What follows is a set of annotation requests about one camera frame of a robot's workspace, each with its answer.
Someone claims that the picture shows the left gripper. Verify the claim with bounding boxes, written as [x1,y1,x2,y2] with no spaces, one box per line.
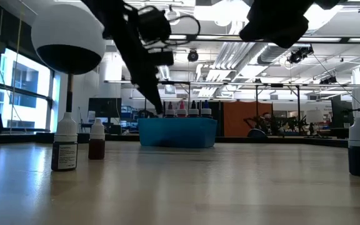
[111,29,174,115]

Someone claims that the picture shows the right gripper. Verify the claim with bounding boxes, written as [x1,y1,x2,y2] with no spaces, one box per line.
[239,0,314,49]

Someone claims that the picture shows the purple-tipped food coloring bottle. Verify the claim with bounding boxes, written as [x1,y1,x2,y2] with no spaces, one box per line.
[164,101,176,119]

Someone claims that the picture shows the pink-tipped food coloring bottle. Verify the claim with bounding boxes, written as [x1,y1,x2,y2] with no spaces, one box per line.
[176,99,188,119]

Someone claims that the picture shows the white-capped food coloring bottle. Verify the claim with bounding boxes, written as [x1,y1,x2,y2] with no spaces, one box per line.
[187,100,200,119]

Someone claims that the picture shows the blue-tipped food coloring bottle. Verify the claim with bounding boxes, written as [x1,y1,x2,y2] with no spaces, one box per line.
[200,99,213,119]

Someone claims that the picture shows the brown food coloring bottle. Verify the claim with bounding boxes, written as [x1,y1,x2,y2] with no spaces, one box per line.
[87,117,106,161]

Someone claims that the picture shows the black food coloring bottle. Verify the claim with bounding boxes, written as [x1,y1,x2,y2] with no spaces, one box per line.
[51,111,79,172]

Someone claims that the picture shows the black ceiling spotlight cluster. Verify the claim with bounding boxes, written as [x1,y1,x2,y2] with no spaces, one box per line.
[287,45,314,65]

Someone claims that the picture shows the teal plastic bin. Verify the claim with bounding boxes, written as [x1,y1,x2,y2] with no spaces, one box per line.
[137,117,218,149]

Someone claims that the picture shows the black monitor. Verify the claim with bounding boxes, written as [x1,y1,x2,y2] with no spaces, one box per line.
[88,97,123,119]

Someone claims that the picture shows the long ceiling light strip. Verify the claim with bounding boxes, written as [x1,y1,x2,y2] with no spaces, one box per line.
[292,36,360,44]

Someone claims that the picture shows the small black ceiling fixture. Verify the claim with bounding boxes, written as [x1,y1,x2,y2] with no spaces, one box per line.
[319,76,338,86]

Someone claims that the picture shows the orange partition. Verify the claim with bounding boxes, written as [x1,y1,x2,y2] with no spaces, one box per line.
[223,101,274,138]

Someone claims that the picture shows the white lampshade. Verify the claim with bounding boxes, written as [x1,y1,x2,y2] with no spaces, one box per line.
[306,109,324,124]

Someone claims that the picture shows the black background robot arms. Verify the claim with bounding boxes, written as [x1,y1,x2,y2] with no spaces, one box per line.
[244,112,312,138]

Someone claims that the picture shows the white globe lamp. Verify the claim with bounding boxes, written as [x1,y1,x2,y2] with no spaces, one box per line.
[30,2,106,144]

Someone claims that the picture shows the blue dome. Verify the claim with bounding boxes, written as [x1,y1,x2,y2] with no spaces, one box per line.
[247,128,267,138]

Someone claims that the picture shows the large window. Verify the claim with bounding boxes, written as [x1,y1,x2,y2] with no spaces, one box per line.
[0,46,61,134]

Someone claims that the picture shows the black ceiling dome camera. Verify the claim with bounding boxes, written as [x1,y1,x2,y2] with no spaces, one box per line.
[187,49,199,63]

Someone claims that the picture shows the wide black workstation frame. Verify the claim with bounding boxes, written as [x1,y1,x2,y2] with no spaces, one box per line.
[254,82,302,136]

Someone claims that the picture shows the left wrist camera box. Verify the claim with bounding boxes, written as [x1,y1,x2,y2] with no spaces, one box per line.
[137,6,173,44]

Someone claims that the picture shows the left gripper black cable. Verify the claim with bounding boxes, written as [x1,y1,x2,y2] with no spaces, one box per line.
[142,14,201,48]

